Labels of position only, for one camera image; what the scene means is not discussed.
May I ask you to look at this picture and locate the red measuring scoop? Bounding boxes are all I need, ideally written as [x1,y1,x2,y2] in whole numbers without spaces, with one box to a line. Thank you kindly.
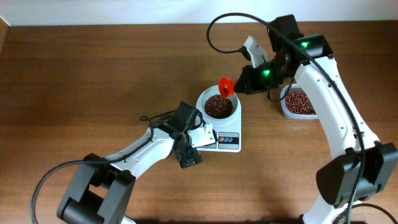
[218,77,236,98]

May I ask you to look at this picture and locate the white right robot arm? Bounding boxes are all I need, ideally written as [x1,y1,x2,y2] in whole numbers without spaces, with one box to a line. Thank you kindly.
[234,15,397,223]

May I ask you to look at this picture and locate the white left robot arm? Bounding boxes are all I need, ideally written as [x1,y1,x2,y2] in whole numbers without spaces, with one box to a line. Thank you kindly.
[57,102,203,224]

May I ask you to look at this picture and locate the white digital kitchen scale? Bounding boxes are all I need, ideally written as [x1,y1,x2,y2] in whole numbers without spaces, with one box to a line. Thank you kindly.
[194,93,243,153]

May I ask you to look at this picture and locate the white bowl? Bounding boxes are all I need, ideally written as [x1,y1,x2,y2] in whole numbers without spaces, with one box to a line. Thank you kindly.
[196,85,242,126]

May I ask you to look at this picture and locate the red beans in bowl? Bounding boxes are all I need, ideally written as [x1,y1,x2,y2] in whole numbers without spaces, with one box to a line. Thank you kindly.
[205,95,233,119]

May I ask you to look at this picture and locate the red adzuki beans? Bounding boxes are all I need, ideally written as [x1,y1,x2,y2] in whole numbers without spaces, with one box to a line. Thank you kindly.
[285,91,315,115]

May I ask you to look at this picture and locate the clear plastic bean container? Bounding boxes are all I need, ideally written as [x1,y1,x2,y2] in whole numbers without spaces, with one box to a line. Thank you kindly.
[280,83,318,120]

